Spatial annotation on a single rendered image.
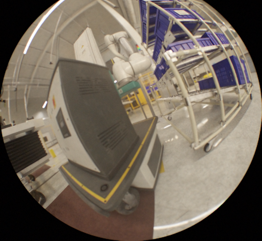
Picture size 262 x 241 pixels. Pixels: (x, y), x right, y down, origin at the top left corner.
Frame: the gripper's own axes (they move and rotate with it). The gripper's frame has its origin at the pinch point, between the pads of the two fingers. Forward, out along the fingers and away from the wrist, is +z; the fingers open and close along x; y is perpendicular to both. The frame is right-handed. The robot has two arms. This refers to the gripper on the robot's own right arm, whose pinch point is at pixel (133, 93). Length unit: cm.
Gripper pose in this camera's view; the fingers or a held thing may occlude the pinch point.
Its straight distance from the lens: 108.7
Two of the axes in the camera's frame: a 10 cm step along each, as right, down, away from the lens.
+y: -4.0, 2.3, -8.9
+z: 4.1, 9.1, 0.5
